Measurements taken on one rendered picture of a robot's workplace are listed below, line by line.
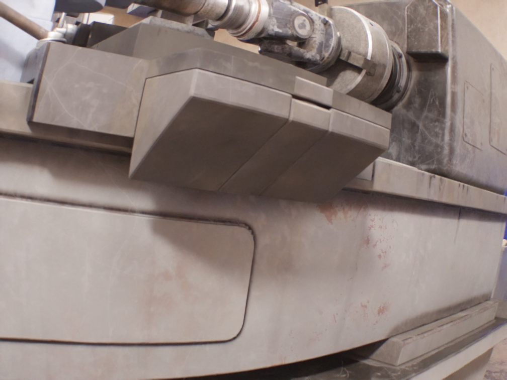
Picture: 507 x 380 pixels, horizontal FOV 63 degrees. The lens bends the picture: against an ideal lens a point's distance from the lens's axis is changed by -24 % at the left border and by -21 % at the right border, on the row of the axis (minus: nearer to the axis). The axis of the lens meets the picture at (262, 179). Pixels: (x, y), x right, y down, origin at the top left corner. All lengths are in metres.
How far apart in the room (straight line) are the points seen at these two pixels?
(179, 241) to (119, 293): 0.11
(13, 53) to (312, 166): 0.42
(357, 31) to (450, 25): 0.28
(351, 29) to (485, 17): 4.03
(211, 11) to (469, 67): 0.71
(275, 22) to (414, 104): 0.44
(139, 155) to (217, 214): 0.18
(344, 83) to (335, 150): 0.53
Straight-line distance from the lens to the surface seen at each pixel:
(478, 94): 1.36
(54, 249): 0.55
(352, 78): 1.11
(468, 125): 1.28
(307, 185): 0.65
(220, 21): 0.96
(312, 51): 1.08
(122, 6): 0.87
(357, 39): 1.13
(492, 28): 5.03
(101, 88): 0.52
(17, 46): 0.64
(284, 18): 1.00
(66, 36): 0.99
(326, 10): 1.21
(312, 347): 0.86
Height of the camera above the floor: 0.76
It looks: level
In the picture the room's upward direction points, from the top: 8 degrees clockwise
